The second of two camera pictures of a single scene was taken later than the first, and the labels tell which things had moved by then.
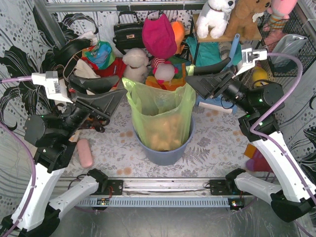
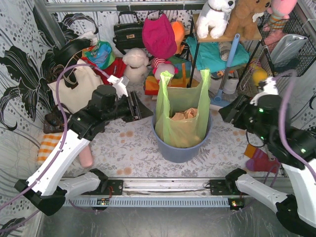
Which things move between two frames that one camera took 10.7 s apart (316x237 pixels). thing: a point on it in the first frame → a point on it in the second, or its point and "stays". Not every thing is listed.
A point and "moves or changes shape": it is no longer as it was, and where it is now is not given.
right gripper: x=215 y=85 → x=237 y=112
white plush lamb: x=136 y=60 stays
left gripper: x=90 y=106 → x=135 y=106
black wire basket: x=290 y=49 stays
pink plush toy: x=280 y=10 stays
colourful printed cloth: x=101 y=53 stays
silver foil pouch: x=289 y=44 stays
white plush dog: x=213 y=17 stays
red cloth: x=118 y=68 stays
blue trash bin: x=165 y=157 → x=178 y=154
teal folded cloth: x=208 y=53 stays
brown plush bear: x=241 y=20 stays
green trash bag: x=162 y=117 moves or changes shape
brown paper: x=164 y=133 → x=189 y=113
